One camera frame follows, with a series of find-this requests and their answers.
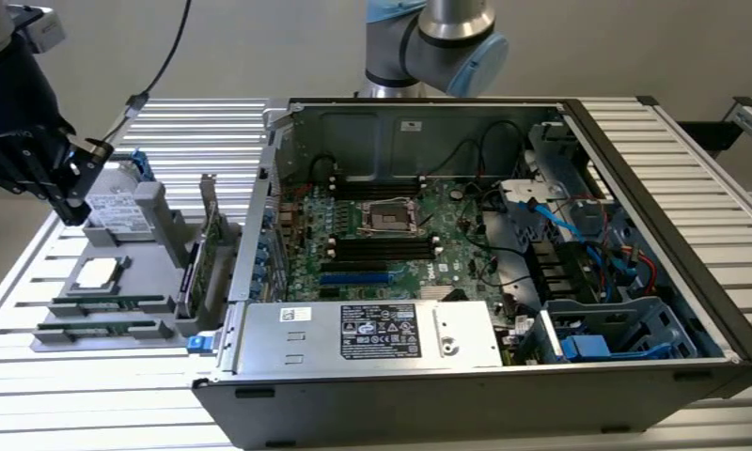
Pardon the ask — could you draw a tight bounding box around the blue expansion slot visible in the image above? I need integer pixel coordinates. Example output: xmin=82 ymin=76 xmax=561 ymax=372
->
xmin=318 ymin=272 xmax=394 ymax=287

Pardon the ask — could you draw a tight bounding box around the green RAM stick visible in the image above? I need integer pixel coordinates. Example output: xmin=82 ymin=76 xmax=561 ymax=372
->
xmin=35 ymin=319 xmax=158 ymax=334
xmin=51 ymin=294 xmax=165 ymax=307

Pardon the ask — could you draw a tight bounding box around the black RAM slot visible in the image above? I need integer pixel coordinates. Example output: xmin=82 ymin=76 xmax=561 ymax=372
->
xmin=331 ymin=187 xmax=425 ymax=195
xmin=331 ymin=182 xmax=425 ymax=191
xmin=327 ymin=235 xmax=444 ymax=244
xmin=327 ymin=246 xmax=444 ymax=256
xmin=327 ymin=241 xmax=444 ymax=250
xmin=331 ymin=177 xmax=425 ymax=185
xmin=327 ymin=252 xmax=445 ymax=262

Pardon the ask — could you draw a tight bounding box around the blue SATA wire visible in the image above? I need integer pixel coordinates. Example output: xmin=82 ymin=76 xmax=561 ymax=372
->
xmin=524 ymin=197 xmax=610 ymax=302

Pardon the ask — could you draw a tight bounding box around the CPU socket with locking lever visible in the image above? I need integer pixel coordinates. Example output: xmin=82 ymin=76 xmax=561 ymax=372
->
xmin=355 ymin=196 xmax=425 ymax=236

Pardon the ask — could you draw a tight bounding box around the green Dell motherboard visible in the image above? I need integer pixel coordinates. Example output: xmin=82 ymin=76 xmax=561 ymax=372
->
xmin=274 ymin=179 xmax=522 ymax=326

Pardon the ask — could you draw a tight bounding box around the red wire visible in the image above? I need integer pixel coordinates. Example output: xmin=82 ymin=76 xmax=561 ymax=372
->
xmin=630 ymin=247 xmax=660 ymax=284

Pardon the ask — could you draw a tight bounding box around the graphics card with metal bracket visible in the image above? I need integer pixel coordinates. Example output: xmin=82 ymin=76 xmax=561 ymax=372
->
xmin=177 ymin=174 xmax=227 ymax=317

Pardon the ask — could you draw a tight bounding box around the hard disk with white label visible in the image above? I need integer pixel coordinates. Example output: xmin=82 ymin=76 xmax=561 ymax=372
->
xmin=83 ymin=159 xmax=158 ymax=235

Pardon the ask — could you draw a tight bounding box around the black expansion slot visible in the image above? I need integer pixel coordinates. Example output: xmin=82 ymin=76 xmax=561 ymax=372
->
xmin=319 ymin=261 xmax=390 ymax=274

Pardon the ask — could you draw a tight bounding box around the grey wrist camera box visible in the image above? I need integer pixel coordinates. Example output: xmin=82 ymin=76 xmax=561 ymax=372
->
xmin=9 ymin=4 xmax=70 ymax=54

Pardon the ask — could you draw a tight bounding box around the black camera cable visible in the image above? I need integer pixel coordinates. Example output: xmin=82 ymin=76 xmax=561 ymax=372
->
xmin=101 ymin=0 xmax=194 ymax=143

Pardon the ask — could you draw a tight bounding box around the blue case latch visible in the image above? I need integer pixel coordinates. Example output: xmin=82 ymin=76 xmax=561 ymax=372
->
xmin=185 ymin=331 xmax=218 ymax=354

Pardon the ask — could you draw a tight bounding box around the silver power supply unit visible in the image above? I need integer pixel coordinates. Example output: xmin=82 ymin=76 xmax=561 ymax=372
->
xmin=229 ymin=300 xmax=518 ymax=371

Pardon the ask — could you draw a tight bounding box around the silver disk bay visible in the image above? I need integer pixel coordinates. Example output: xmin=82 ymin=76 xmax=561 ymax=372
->
xmin=496 ymin=178 xmax=570 ymax=213

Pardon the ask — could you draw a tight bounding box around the grey and blue drive cage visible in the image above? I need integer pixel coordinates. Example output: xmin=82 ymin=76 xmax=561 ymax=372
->
xmin=540 ymin=295 xmax=698 ymax=366

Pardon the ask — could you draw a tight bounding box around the black power wire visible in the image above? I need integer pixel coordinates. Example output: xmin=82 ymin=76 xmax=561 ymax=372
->
xmin=429 ymin=120 xmax=529 ymax=183

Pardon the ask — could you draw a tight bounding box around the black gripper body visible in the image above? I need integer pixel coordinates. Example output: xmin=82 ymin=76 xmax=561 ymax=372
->
xmin=0 ymin=35 xmax=77 ymax=145

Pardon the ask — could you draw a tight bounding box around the silver CPU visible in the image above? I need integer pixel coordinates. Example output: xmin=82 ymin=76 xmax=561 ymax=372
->
xmin=75 ymin=257 xmax=131 ymax=288

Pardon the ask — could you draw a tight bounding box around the open black PC case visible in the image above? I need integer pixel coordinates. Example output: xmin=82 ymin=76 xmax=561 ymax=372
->
xmin=190 ymin=96 xmax=752 ymax=451

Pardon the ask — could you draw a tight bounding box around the blue disk carrier clip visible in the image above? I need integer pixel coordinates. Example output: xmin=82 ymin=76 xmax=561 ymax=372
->
xmin=129 ymin=148 xmax=157 ymax=182

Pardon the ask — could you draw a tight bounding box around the grey parts rack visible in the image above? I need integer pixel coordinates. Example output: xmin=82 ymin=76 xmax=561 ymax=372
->
xmin=29 ymin=180 xmax=246 ymax=352

